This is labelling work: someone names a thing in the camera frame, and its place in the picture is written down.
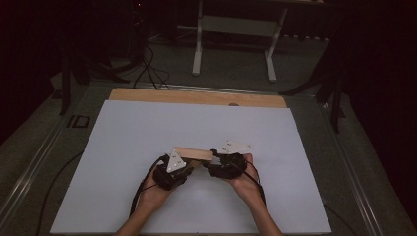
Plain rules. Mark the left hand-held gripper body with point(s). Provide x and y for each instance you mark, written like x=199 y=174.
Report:
x=176 y=161

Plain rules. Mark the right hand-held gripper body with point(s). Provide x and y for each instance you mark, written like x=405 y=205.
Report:
x=229 y=165

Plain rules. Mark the small wooden box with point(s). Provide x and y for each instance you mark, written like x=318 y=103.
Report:
x=193 y=153

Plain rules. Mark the person's right hand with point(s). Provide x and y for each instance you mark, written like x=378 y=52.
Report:
x=247 y=187

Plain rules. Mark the person's left hand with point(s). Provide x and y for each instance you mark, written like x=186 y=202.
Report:
x=154 y=196

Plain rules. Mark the white table sheet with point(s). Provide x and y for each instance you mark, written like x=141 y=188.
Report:
x=196 y=124

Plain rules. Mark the round table grommet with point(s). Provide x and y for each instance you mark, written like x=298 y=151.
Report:
x=233 y=104

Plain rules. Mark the metal floor strip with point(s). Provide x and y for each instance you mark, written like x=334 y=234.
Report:
x=213 y=89

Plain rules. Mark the black tripod stand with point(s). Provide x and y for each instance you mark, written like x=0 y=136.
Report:
x=336 y=98

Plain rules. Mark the black stand with slanted legs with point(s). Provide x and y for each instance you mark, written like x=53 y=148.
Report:
x=67 y=85

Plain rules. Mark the black rectangular floor bracket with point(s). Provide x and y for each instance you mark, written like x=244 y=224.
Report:
x=78 y=121

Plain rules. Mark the metal floor rail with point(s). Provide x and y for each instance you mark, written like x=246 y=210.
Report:
x=29 y=173
x=354 y=170

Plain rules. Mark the white metal table frame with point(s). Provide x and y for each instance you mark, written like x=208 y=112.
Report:
x=236 y=26

